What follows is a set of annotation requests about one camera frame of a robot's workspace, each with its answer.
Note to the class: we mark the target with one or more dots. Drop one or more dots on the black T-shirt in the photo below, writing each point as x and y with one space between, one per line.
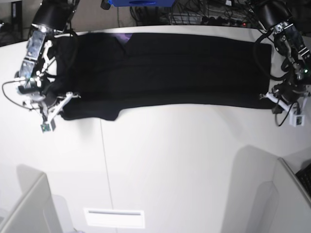
114 72

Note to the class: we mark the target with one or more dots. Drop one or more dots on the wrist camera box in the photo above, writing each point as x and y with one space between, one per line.
296 120
48 126

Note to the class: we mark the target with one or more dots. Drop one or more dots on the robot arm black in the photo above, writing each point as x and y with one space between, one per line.
52 18
276 19

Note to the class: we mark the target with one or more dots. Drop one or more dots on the white partition panel right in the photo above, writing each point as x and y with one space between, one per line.
293 213

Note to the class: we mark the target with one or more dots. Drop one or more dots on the black power strip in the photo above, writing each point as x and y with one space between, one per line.
220 21

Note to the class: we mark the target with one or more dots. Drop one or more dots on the black keyboard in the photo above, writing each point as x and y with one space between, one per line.
304 176

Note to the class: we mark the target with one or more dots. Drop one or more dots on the white partition panel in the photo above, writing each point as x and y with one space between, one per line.
293 213
34 212

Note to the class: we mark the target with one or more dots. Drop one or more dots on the blue plastic box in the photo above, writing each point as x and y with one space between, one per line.
147 3

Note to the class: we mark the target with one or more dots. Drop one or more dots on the white partition panel left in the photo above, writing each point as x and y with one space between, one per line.
34 212

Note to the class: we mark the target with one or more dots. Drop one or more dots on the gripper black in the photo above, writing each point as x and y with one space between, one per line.
54 102
285 94

